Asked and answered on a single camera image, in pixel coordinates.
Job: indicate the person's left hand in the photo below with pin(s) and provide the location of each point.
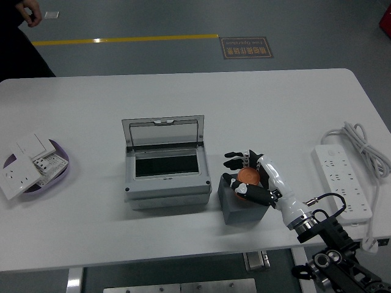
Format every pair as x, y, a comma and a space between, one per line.
30, 13

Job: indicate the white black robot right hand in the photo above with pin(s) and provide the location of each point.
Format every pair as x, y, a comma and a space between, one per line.
275, 177

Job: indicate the orange cylinder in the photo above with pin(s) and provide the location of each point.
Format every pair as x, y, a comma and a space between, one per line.
248, 177

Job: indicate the transparent hinged box lid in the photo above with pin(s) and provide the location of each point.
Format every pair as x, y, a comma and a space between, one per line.
162, 134

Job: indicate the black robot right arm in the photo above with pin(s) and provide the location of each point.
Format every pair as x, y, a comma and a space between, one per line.
333, 232

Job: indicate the grey cube with round recess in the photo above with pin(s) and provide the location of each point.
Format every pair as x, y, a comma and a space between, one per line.
241, 213

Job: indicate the grey plastic junction box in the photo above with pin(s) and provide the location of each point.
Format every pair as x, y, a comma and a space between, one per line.
165, 190

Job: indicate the small grey floor plate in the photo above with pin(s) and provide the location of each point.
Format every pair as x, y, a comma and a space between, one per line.
51, 14

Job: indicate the person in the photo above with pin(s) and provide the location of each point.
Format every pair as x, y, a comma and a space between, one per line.
18, 52

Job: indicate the white power strip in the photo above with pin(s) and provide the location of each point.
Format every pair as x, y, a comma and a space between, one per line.
342, 183

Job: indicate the white table leg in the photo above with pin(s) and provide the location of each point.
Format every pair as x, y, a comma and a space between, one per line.
301, 259
74, 280

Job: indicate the yellow floor tape line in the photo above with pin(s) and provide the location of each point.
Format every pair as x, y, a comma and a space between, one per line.
122, 39

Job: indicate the white power plug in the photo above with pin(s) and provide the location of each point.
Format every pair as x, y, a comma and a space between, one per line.
370, 245

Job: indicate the black table control panel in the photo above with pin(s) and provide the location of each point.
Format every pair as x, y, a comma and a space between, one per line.
384, 241

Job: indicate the brown floor sign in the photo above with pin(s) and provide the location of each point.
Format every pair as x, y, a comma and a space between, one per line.
247, 48

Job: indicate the small white socket insert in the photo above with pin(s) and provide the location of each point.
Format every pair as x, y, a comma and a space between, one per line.
42, 164

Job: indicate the large white socket insert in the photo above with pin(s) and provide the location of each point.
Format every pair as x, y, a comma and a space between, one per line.
56, 166

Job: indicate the white five-hole socket plate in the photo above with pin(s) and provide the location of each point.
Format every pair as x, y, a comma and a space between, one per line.
16, 180

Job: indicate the purple plastic tray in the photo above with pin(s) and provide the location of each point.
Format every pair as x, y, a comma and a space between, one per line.
49, 187

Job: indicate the red object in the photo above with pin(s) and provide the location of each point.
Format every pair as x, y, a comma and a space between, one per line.
385, 21

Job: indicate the grey metal table bracket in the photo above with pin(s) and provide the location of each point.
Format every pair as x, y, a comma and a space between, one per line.
256, 261

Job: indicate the grey metal base plate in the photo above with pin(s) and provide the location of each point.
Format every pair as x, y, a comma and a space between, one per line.
218, 286
142, 288

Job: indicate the white rocker switch plate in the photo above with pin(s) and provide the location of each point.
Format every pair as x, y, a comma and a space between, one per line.
33, 145

